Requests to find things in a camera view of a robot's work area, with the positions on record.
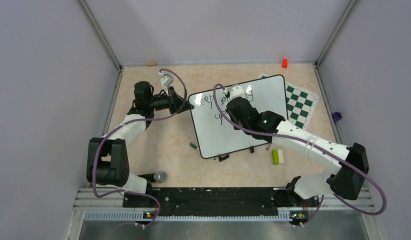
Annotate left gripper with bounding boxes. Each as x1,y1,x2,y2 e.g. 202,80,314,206
149,87,194,116

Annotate white whiteboard black frame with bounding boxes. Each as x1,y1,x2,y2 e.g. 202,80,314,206
188,75,288,159

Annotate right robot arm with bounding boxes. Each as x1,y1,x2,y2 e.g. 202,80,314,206
226,96,369,206

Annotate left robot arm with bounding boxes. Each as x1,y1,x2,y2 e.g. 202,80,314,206
86,81,194,207

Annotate green cap marker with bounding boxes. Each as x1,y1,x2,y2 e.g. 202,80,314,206
189,142,198,149

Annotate cork stopper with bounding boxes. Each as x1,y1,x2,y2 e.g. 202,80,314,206
146,61,157,67

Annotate green lego brick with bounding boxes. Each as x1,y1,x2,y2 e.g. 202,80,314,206
272,149,280,166

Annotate green white chess mat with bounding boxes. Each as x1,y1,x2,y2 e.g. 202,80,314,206
257,72,320,131

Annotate white lego brick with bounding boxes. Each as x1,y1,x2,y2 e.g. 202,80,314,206
278,149,285,164

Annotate orange block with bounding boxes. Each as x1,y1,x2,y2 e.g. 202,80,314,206
281,58,289,69

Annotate microphone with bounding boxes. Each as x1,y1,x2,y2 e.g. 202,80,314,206
139,170,168,183

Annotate purple block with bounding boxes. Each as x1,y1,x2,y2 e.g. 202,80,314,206
331,112,343,123

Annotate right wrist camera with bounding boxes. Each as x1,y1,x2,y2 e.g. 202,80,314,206
222,84,246,101

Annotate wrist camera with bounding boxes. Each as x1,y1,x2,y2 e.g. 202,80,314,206
158,72,174,95
222,84,246,101

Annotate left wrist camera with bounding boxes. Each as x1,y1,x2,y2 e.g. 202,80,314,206
158,72,174,95

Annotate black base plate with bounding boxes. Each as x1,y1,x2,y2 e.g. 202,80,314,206
122,187,318,217

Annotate slotted cable duct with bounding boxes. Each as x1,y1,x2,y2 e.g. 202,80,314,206
84,210,293,222

